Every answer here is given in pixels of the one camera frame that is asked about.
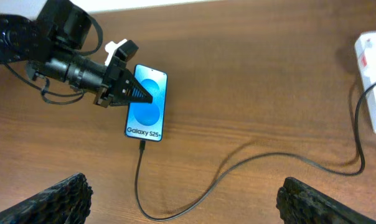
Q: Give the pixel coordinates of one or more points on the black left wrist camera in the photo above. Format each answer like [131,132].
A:
[120,53]

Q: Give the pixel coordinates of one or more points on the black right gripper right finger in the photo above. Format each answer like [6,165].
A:
[298,202]

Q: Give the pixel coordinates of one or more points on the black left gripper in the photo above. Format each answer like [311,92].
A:
[113,86]

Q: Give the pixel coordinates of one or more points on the blue Galaxy smartphone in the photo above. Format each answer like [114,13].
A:
[146,120]

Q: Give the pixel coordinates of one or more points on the white power strip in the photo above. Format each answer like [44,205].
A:
[365,50]

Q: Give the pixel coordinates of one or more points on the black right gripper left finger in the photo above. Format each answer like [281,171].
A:
[68,201]

